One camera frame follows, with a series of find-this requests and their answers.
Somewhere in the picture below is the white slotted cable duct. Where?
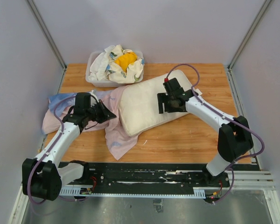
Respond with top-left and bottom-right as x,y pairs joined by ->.
58,186 -> 206,199

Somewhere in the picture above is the white crumpled cloth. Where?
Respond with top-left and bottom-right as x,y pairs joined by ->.
89,52 -> 109,81

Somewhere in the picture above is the aluminium frame post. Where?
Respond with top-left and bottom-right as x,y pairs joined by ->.
229,0 -> 275,70
25,0 -> 67,70

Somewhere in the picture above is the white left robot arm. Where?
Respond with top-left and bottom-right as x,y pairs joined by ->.
22,92 -> 117,204

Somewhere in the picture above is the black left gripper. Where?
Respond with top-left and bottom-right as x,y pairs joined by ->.
86,99 -> 117,124

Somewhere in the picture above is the translucent plastic bin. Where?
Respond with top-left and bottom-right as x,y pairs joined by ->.
85,45 -> 145,87

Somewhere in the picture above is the cream floral printed cloth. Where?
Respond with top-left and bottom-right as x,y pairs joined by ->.
104,45 -> 145,84

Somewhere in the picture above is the pink blue printed pillowcase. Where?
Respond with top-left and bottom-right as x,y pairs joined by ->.
42,86 -> 138,160

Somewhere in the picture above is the left aluminium frame post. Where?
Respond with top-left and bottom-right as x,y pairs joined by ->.
25,0 -> 67,70

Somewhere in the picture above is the yellow orange cloth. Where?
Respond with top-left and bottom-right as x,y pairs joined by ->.
114,52 -> 137,72

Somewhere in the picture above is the cream white pillow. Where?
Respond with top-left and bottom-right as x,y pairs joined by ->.
119,74 -> 187,137

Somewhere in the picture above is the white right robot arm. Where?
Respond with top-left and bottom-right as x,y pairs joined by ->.
157,78 -> 254,187

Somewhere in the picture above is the right aluminium frame post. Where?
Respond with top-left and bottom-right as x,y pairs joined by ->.
229,0 -> 275,70

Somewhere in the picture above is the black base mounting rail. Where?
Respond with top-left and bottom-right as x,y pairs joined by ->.
70,162 -> 230,196

